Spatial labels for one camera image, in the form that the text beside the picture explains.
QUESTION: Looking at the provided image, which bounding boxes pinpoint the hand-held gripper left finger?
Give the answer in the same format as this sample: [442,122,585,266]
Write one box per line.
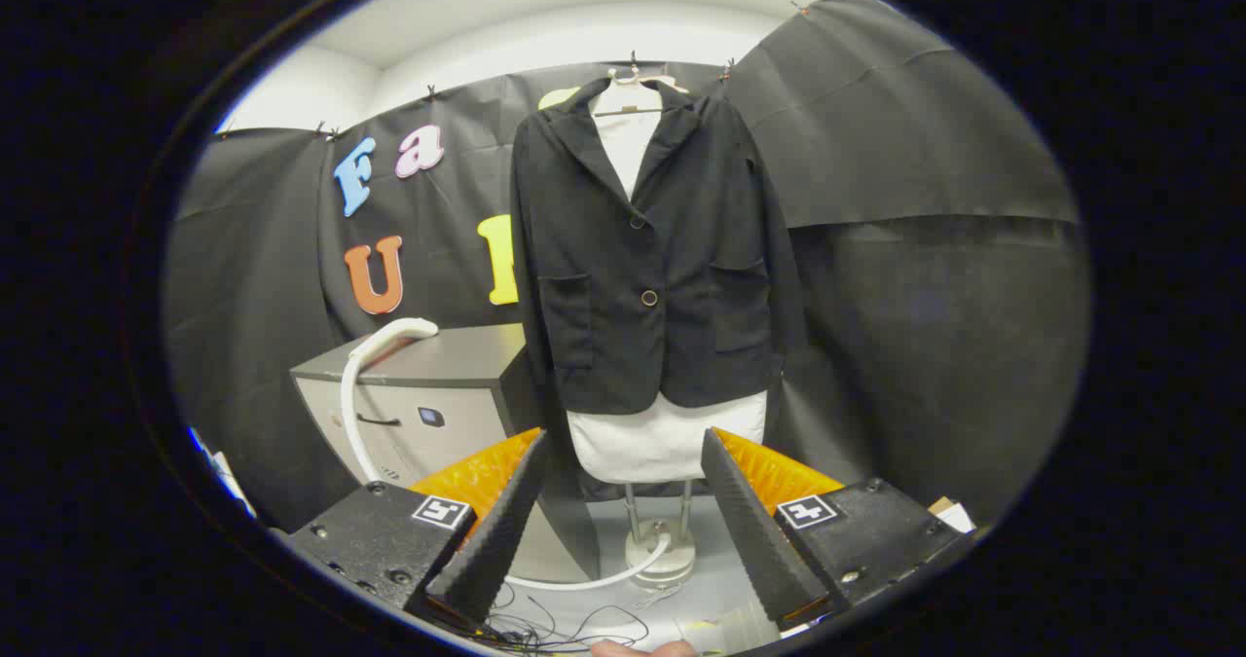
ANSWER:
[287,427,549,629]

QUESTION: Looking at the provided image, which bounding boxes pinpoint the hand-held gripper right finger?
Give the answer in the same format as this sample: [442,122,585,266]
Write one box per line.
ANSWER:
[701,427,974,629]

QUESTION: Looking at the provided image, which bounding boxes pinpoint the white shirt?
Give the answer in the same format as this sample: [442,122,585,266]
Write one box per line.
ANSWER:
[567,102,770,485]

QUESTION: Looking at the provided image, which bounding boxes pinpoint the white garment steamer nozzle with hose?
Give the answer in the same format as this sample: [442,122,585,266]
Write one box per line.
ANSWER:
[339,317,675,593]

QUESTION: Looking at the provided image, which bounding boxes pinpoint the black jacket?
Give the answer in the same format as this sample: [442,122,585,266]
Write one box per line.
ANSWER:
[510,78,809,417]

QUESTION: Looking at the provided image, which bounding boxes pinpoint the steamer stand base with poles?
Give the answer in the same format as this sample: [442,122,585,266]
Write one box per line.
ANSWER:
[623,482,697,590]

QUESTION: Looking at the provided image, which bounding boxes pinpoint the white clothes hanger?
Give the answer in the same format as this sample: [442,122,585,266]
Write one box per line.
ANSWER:
[592,65,682,118]

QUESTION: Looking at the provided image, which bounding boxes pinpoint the grey cabinet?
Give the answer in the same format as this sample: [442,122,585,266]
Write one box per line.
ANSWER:
[290,323,600,585]

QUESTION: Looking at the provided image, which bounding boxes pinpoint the small cardboard box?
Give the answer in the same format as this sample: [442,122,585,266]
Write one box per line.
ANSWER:
[927,496,977,533]

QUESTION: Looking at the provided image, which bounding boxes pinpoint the white paper sheets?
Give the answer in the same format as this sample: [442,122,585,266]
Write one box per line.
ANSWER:
[190,428,259,520]

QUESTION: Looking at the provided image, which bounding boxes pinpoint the black backdrop cloth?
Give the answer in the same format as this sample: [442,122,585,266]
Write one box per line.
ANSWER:
[164,0,1093,531]

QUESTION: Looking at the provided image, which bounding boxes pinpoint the thin black cables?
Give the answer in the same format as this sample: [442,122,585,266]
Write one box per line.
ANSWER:
[482,584,653,653]

